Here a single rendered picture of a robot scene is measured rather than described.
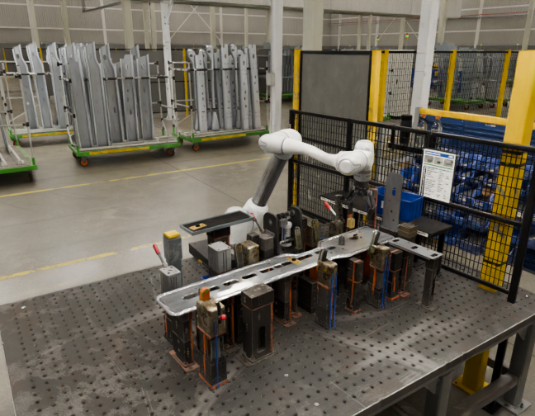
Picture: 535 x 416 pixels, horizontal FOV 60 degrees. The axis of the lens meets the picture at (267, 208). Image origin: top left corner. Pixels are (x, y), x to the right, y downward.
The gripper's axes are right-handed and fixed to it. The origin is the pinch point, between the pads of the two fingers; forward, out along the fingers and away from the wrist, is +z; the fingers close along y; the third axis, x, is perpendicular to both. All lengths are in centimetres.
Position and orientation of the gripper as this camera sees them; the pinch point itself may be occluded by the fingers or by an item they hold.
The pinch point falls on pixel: (359, 215)
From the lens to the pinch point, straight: 257.5
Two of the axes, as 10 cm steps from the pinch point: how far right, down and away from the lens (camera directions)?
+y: 6.1, 2.6, -7.5
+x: 7.9, -2.0, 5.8
